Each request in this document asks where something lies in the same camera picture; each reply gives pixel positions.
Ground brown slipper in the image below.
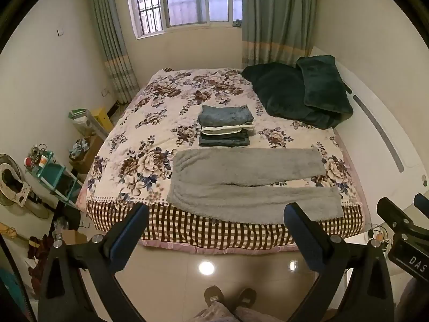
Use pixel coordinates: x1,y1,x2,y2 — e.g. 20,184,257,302
235,288,257,309
204,285,226,309

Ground white ribbed appliance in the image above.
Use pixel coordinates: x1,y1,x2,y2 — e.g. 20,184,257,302
69,109,108,140

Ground window with white frame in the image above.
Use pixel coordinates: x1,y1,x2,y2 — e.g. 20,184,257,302
124,0,243,39

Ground small cardboard box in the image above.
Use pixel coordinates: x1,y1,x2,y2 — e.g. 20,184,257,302
62,230,88,245

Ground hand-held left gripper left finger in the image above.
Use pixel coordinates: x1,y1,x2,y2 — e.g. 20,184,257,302
37,202,150,322

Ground teal patterned cloth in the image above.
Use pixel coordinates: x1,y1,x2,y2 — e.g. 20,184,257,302
69,139,90,160

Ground white shoe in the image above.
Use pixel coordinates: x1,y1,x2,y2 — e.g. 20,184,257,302
25,193,51,218

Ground dark green cloth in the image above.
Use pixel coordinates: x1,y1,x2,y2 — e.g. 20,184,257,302
200,123,256,135

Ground person's right forearm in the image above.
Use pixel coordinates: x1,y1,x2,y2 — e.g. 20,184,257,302
395,277,429,322

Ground grey fleece pants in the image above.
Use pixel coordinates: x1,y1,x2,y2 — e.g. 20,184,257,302
167,148,344,225

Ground person's right leg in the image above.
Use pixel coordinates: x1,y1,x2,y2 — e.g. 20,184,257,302
235,307,269,322

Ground dark green quilt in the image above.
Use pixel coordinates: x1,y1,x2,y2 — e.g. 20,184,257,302
241,62,349,130

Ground white bed headboard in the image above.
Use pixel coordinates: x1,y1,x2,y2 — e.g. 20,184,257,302
308,45,429,208

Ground large cardboard box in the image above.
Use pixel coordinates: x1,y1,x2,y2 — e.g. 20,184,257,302
69,136,104,173

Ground teal storage rack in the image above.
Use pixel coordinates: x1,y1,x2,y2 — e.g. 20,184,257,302
35,151,83,205

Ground dark grey folded pants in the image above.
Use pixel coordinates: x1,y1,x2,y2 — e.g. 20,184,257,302
198,131,251,147

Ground dark green pillow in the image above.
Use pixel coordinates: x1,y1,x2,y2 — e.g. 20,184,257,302
296,54,354,119

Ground white floor fan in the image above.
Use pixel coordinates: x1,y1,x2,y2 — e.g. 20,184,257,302
0,153,34,215

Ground grey-green striped curtain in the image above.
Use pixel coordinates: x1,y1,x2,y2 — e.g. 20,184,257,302
86,0,139,105
241,0,318,71

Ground floral printed blanket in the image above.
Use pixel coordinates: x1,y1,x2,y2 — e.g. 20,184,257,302
85,68,366,250

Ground red cloth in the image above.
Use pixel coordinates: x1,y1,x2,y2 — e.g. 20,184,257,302
27,236,51,286

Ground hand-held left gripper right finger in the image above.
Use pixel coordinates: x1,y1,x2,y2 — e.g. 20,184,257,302
283,202,394,322

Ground tangled cables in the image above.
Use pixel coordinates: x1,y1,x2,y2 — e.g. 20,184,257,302
368,225,393,242

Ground yellow box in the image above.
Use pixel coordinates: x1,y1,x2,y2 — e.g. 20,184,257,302
90,107,114,132

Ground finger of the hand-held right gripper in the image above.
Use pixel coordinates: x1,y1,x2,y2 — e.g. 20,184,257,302
414,193,429,213
376,197,429,242

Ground bed with pink sheet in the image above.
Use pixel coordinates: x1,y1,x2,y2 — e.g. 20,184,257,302
75,68,372,254

